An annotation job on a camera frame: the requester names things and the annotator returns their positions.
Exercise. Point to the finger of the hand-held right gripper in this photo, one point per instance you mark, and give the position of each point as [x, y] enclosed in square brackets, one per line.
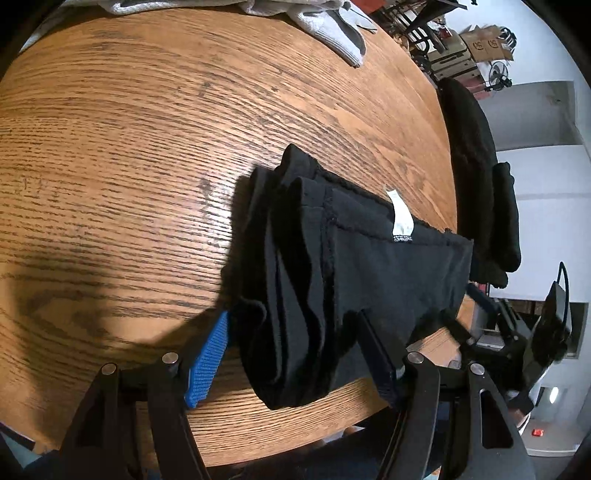
[480, 297]
[455, 330]

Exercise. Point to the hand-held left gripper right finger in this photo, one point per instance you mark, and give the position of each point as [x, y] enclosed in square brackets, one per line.
[376, 355]

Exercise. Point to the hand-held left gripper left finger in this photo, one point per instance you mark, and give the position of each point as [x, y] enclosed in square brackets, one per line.
[207, 360]

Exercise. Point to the black garment with white label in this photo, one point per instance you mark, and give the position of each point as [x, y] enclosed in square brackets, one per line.
[369, 267]

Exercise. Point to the black fleece garment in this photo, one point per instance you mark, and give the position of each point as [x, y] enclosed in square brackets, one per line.
[466, 138]

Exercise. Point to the folded black garment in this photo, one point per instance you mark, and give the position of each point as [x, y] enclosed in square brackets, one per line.
[505, 217]

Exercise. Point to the grey cabinet with red button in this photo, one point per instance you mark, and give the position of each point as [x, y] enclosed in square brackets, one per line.
[556, 420]

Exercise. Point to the black standing fan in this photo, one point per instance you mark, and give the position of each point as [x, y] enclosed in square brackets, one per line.
[498, 74]

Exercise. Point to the beige suitcase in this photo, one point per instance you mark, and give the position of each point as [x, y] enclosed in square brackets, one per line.
[450, 53]

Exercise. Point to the printed cardboard boxes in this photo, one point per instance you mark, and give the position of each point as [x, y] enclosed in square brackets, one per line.
[487, 42]

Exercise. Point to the black folding cart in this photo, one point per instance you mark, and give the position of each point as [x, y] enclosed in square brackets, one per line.
[415, 23]

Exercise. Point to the grey white knit sweater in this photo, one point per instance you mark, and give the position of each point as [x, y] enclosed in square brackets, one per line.
[332, 32]

